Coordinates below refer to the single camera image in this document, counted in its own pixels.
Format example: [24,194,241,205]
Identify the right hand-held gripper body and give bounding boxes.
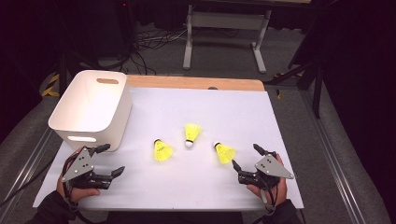
[237,153,295,190]

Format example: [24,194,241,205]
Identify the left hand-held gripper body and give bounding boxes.
[61,147,114,190]

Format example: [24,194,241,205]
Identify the yellow shuttlecock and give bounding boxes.
[184,122,203,149]
[213,141,237,165]
[152,138,175,162]

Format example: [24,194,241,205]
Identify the white plastic bin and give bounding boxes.
[48,69,133,153]

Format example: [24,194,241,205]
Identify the person's right hand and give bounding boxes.
[246,153,289,208]

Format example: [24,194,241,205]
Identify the person's left hand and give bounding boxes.
[55,148,102,203]

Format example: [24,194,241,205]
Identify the person's dark pants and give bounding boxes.
[106,210,245,224]

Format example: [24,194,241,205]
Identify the white table sheet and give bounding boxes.
[32,87,305,210]

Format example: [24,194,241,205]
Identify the yellow black hazard tape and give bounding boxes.
[40,72,61,98]

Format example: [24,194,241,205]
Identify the black metal stand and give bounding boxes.
[56,49,106,95]

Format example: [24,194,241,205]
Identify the black tripod stand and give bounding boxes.
[264,0,342,119]

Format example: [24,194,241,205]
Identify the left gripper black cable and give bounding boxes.
[60,155,96,224]

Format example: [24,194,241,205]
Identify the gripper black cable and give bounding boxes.
[60,155,96,224]
[261,178,278,217]

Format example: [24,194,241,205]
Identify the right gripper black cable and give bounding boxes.
[261,178,278,217]

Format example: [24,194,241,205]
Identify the metal floor rail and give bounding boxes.
[299,90,368,224]
[0,126,60,217]

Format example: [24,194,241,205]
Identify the tangle of floor cables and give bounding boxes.
[106,26,189,77]

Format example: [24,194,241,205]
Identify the grey metal desk frame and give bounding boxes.
[182,4,274,75]

